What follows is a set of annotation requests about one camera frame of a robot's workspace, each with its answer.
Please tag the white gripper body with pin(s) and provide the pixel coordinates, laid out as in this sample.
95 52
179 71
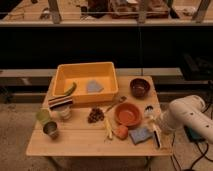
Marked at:
164 121

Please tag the blue sponge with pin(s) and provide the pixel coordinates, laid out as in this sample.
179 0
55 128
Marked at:
140 135

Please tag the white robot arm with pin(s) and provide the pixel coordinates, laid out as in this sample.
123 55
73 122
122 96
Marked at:
185 111

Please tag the orange bowl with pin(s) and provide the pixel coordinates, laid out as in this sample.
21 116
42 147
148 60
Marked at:
127 114

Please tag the dark purple bowl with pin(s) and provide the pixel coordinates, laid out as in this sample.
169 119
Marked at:
139 87

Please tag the white dish brush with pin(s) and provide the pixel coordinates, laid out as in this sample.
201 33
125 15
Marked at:
156 138

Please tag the black box on floor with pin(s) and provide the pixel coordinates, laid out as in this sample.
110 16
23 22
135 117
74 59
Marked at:
192 136

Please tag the wooden table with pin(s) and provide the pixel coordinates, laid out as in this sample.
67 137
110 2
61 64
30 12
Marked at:
78 138

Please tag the orange toy fruit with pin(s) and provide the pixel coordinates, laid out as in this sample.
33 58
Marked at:
121 132

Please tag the wooden spoon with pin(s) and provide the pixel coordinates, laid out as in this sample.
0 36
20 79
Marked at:
118 101

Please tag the bunch of purple grapes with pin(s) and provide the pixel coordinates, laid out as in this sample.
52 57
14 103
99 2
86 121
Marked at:
95 115

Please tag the grey blue cloth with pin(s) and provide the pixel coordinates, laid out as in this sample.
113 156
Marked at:
94 87

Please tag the yellow plastic bin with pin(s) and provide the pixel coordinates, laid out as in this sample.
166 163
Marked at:
82 74

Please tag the white cup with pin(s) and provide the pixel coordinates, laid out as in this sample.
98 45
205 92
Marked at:
65 113

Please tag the metal cup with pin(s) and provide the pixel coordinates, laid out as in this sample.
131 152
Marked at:
51 129

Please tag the green cup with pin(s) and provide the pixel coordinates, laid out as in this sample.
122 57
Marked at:
43 116

